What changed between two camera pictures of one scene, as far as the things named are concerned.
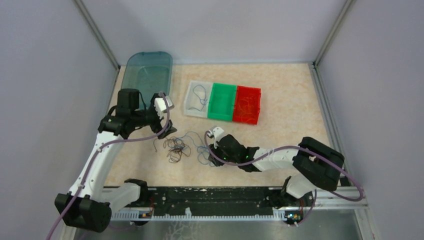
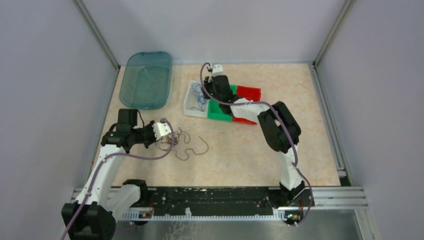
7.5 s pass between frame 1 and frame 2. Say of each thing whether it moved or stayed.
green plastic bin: stayed
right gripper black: moved
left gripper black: moved
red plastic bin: stayed
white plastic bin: stayed
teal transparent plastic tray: stayed
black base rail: stayed
